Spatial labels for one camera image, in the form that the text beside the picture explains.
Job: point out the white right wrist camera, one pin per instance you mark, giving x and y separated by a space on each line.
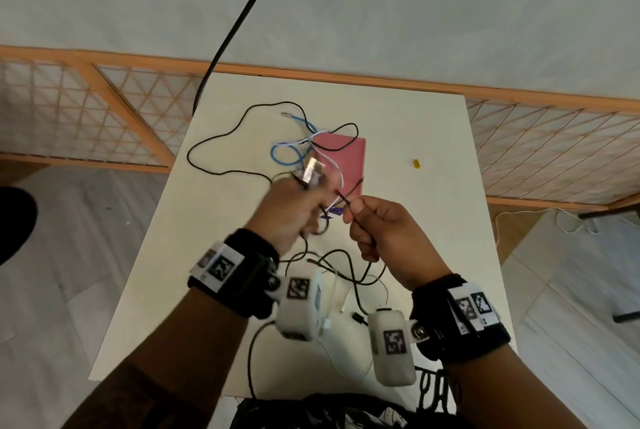
392 348

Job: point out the small purple piece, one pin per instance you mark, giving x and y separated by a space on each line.
334 212

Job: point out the person's left hand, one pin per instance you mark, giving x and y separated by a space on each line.
282 211

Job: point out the silver metal tool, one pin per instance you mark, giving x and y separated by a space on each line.
314 169

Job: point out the person's right forearm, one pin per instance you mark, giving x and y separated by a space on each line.
515 388

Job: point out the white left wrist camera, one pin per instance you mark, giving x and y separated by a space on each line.
300 308

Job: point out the black round object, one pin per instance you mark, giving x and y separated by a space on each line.
12 223

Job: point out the person's right hand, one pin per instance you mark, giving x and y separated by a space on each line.
395 243

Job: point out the black right wrist band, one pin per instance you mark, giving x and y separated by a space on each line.
440 313

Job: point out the black left wrist band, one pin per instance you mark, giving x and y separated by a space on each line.
245 273

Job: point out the person's black printed clothing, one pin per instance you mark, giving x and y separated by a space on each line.
330 411

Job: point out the black wrist band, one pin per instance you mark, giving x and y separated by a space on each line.
245 273
440 313

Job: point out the pink flat box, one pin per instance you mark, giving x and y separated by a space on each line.
350 158

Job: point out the black bar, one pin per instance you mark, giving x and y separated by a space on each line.
627 317

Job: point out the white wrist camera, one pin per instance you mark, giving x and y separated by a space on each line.
392 348
300 308

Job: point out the person's left forearm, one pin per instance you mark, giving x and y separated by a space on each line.
165 368

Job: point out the person's left fingers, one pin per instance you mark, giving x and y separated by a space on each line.
314 216

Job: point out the person's right thumb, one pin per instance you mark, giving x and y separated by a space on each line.
375 206

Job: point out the wooden lattice screen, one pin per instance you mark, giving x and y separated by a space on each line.
550 143

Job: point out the white plastic object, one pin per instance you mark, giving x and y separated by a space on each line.
347 338

